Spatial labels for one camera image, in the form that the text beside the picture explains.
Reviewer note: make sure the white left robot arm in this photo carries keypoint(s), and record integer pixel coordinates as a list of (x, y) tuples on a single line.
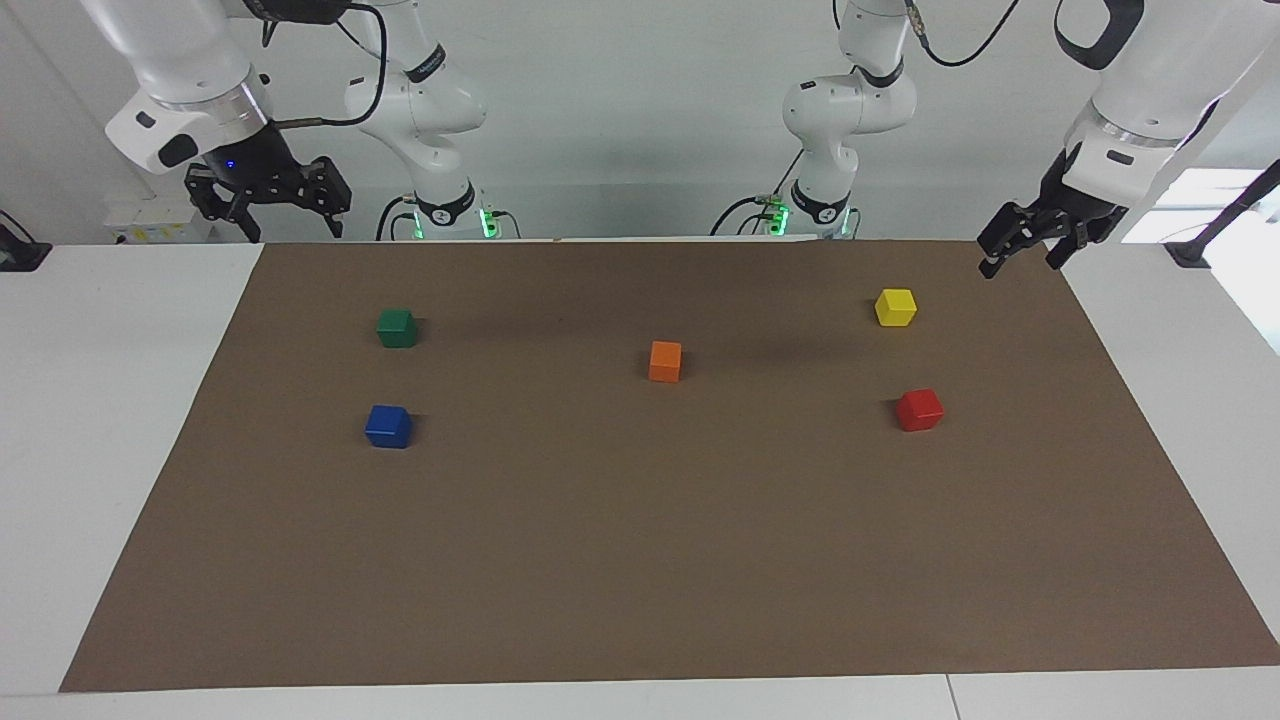
[(850, 105)]

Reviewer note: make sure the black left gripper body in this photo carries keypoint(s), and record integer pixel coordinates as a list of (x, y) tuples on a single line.
[(1080, 212)]

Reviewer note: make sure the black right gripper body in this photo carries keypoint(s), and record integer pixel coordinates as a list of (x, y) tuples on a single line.
[(262, 165)]

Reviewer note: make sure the orange cube block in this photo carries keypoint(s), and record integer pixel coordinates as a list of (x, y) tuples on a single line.
[(665, 362)]

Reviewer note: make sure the green cube block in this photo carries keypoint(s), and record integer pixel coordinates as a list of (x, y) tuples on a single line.
[(396, 329)]

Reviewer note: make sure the black clamp stand with pole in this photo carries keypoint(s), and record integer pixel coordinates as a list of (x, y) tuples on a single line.
[(1190, 252)]

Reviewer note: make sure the black table clamp mount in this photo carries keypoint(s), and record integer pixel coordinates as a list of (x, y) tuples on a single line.
[(20, 255)]

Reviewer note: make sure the blue cube block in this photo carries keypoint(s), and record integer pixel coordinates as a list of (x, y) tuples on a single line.
[(388, 427)]

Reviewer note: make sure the brown paper table mat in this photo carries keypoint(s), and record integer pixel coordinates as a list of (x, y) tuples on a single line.
[(640, 540)]

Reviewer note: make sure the yellow cube block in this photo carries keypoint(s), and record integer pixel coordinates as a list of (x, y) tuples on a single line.
[(895, 308)]

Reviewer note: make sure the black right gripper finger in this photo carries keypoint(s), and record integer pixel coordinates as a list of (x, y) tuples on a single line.
[(330, 190), (240, 210)]

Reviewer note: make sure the white cardboard box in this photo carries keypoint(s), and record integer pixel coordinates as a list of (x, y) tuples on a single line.
[(140, 225)]

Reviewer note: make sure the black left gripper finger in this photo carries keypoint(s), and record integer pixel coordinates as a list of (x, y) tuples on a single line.
[(1015, 232), (1063, 246)]

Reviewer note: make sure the red cube block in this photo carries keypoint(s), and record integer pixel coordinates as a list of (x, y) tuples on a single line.
[(919, 411)]

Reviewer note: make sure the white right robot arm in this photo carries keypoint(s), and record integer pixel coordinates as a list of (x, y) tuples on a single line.
[(430, 110)]

